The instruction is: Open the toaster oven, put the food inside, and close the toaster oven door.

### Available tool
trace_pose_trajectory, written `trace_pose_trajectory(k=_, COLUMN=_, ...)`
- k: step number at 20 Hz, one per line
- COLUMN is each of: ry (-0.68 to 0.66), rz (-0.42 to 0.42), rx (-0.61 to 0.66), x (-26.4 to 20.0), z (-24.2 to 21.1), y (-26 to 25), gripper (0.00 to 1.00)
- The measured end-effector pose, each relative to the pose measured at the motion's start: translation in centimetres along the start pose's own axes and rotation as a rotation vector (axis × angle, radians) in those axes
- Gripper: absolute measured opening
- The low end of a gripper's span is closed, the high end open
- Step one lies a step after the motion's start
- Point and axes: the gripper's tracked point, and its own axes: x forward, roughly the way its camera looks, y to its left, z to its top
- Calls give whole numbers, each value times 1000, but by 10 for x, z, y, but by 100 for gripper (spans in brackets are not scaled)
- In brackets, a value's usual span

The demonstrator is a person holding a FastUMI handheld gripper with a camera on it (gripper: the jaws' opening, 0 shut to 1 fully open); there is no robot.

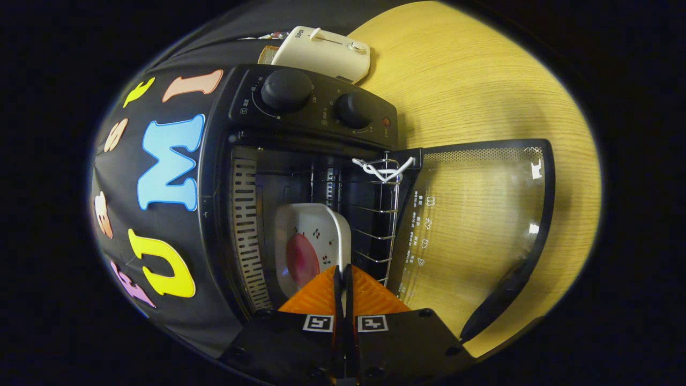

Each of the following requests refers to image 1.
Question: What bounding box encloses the metal wire oven rack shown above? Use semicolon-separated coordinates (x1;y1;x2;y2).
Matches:
308;155;401;287

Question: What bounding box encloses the white rectangular plate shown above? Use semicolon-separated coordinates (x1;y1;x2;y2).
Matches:
274;203;352;298

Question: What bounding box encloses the black toaster oven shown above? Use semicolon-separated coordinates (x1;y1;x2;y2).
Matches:
198;64;556;346

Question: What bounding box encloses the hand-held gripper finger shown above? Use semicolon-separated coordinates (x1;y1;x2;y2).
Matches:
343;263;478;384
220;264;346;384

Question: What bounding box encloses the white toaster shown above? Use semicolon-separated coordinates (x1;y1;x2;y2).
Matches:
271;26;371;84

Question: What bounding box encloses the pink ham slice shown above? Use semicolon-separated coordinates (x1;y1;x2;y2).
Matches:
286;233;321;287

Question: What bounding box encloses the white string loop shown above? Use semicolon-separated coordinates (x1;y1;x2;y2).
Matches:
352;155;416;183

